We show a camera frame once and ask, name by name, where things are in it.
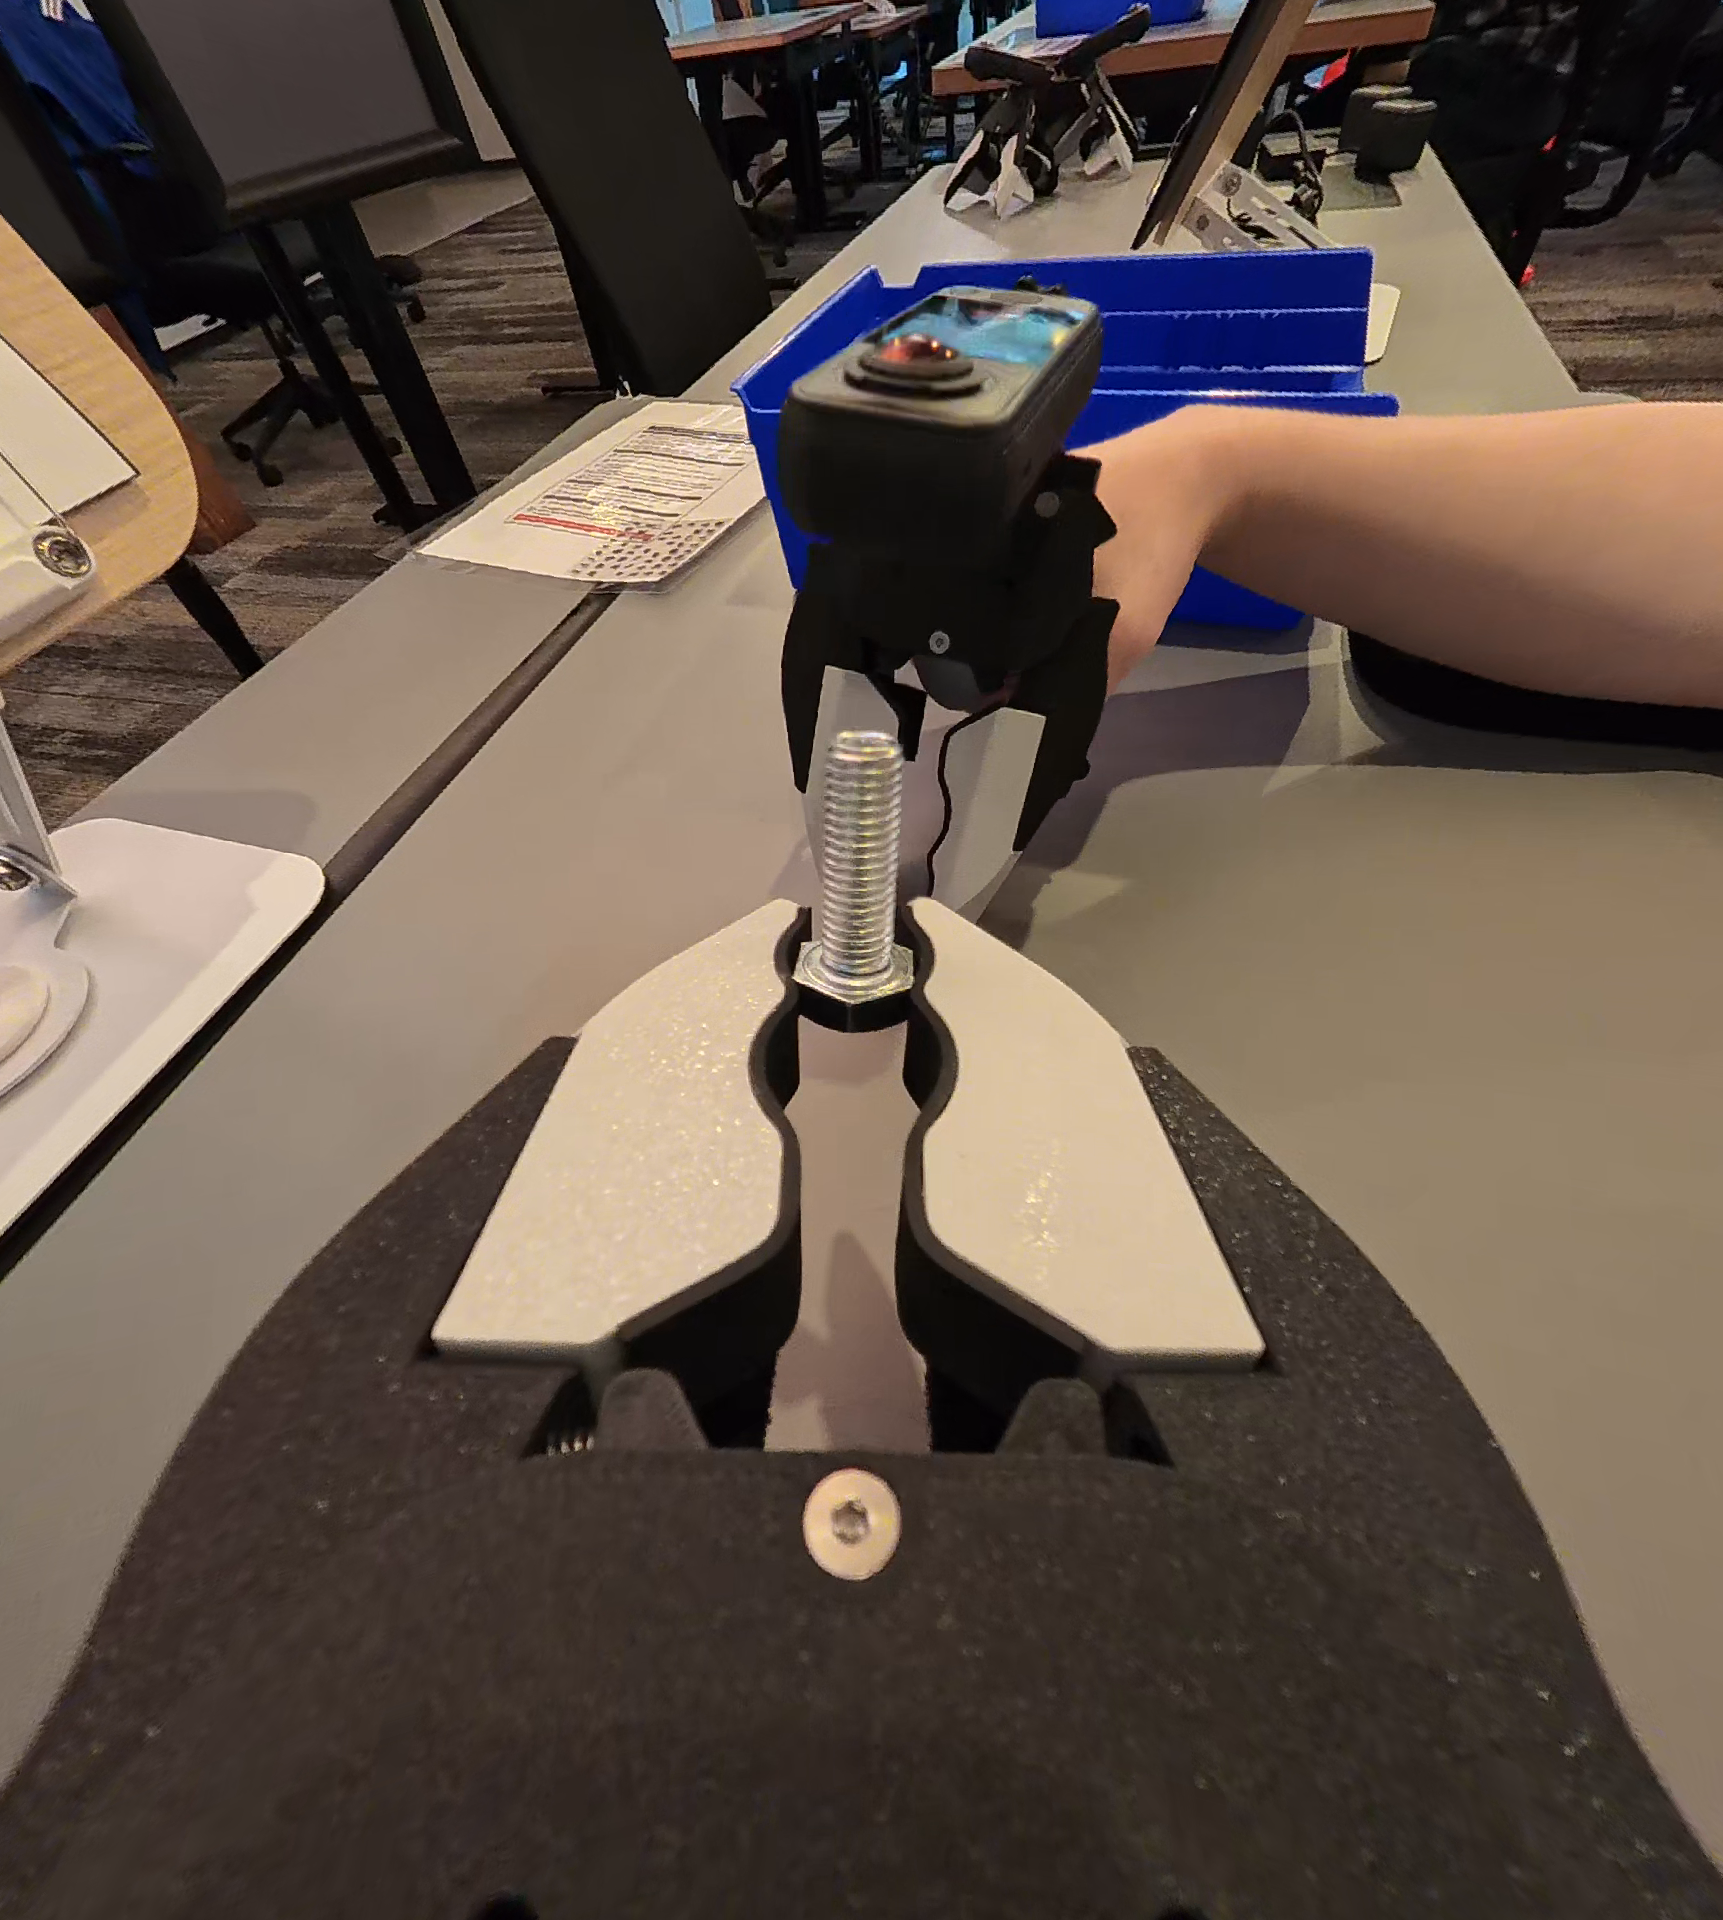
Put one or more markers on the silver hex bolt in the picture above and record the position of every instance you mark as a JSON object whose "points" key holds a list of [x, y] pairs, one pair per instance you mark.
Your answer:
{"points": [[862, 855]]}

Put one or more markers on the black framed display easel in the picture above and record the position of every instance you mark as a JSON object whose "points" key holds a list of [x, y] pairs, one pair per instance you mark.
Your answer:
{"points": [[291, 90]]}

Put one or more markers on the laminated instruction sheet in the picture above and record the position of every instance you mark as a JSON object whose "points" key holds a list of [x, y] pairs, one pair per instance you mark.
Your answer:
{"points": [[606, 511]]}

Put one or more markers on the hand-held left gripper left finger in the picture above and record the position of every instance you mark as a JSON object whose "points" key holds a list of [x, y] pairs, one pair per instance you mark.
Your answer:
{"points": [[622, 1170]]}

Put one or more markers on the person's right hand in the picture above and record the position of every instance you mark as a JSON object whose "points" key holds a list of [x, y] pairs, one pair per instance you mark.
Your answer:
{"points": [[1154, 555]]}

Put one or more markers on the idle hand-held gripper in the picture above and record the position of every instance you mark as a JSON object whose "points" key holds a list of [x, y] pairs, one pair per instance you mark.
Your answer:
{"points": [[1042, 120]]}

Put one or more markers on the wooden office desk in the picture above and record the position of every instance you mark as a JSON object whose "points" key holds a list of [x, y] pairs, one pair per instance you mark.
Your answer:
{"points": [[1372, 19], [756, 23]]}

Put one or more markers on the black wrist rest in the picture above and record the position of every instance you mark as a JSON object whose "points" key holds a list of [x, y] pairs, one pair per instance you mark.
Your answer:
{"points": [[1552, 721]]}

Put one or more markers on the person's right forearm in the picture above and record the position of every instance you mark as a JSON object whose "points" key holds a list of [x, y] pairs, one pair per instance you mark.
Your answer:
{"points": [[1522, 555]]}

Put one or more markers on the blue plastic bin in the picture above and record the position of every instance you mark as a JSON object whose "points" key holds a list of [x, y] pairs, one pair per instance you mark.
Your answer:
{"points": [[1222, 344], [1116, 12]]}

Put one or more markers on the blue jacket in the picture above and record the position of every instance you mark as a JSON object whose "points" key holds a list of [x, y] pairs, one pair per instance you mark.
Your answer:
{"points": [[67, 120]]}

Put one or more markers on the small black box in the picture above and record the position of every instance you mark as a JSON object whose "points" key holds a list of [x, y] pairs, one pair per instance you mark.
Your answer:
{"points": [[1386, 128]]}

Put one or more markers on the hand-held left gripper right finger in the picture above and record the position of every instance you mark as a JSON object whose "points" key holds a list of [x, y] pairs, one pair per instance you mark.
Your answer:
{"points": [[1086, 1201]]}

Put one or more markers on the wood and white document stand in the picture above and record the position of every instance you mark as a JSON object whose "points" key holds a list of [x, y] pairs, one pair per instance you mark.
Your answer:
{"points": [[157, 930], [1236, 120]]}

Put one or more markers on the brown wooden post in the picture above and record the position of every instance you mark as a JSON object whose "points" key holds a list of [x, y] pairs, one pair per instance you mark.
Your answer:
{"points": [[219, 518]]}

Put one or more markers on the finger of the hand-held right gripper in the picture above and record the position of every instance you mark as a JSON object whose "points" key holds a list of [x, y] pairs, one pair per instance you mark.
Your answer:
{"points": [[988, 811], [844, 713]]}

